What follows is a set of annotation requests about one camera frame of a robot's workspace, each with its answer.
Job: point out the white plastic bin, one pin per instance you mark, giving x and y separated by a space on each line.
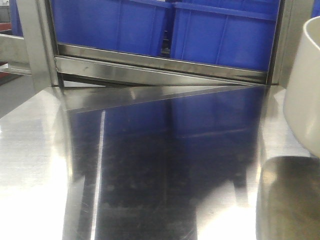
302 98

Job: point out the blue plastic crate left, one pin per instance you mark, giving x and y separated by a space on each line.
130 26

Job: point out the blue plastic crate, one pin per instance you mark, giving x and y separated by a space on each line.
232 33
130 26

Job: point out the blue plastic crate right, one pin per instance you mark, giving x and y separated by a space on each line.
232 33

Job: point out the blue crate far left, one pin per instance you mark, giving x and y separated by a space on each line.
16 26

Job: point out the blue crate far right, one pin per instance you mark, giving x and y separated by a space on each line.
315 9

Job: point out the stainless steel shelf frame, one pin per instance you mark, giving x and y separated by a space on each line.
51 63

